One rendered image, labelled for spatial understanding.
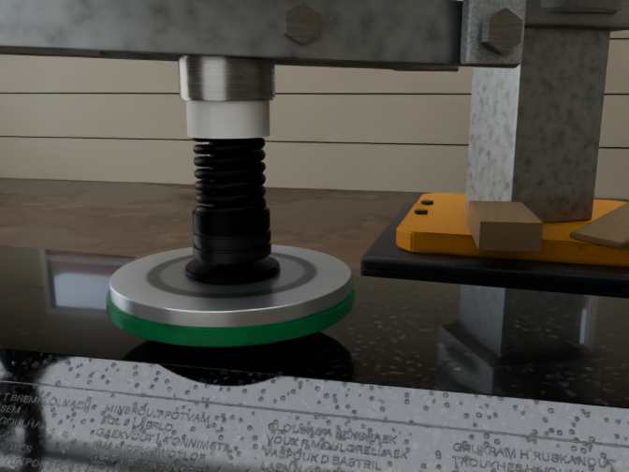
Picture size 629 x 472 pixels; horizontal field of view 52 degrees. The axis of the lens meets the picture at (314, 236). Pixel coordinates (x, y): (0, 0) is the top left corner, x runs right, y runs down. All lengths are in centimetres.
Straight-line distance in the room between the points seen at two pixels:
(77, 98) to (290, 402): 744
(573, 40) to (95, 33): 101
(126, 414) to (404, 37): 37
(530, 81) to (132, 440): 100
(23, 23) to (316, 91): 632
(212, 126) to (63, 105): 745
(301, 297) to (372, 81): 620
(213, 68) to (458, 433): 33
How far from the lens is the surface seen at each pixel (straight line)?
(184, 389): 53
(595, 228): 125
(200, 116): 53
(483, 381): 51
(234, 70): 52
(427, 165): 666
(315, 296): 51
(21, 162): 836
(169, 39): 49
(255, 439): 50
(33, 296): 75
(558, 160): 135
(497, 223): 108
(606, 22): 135
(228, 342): 48
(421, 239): 121
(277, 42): 50
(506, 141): 131
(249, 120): 53
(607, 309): 71
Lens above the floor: 104
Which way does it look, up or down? 13 degrees down
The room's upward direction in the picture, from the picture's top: straight up
